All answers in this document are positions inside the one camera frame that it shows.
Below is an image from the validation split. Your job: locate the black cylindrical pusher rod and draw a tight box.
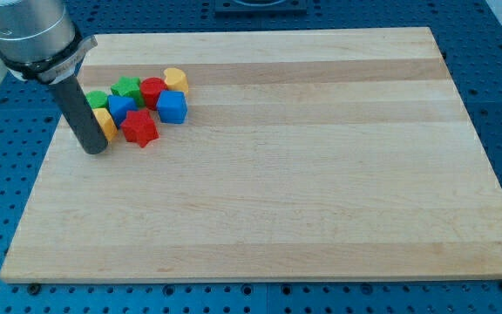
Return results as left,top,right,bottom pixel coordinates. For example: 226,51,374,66
48,75,108,154

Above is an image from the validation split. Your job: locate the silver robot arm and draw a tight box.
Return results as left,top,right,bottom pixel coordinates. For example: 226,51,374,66
0,0,108,154

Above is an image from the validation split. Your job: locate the green circle block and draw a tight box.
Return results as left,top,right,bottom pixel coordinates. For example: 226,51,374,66
85,91,109,109

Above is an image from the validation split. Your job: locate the yellow pentagon block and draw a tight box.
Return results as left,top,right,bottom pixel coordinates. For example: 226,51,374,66
92,108,118,141

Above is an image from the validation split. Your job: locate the blue pentagon block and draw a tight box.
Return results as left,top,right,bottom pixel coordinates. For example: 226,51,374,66
108,95,138,128

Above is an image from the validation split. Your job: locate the green star block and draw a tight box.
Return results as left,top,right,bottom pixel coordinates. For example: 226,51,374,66
111,77,145,108

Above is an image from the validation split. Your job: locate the red star block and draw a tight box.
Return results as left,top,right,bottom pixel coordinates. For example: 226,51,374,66
120,110,159,147

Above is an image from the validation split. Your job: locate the red heart block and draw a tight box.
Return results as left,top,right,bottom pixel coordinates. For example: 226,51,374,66
139,77,167,111

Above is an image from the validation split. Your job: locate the blue cube block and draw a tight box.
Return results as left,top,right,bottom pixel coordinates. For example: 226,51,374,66
156,91,187,124

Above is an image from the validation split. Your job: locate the yellow crescent block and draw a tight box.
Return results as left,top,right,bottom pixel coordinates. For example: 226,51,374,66
163,67,189,96

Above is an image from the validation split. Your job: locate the dark mounting plate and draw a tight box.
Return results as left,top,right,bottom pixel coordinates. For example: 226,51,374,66
214,0,308,14

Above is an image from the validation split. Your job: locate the wooden board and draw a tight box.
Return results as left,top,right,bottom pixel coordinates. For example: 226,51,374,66
0,27,502,283

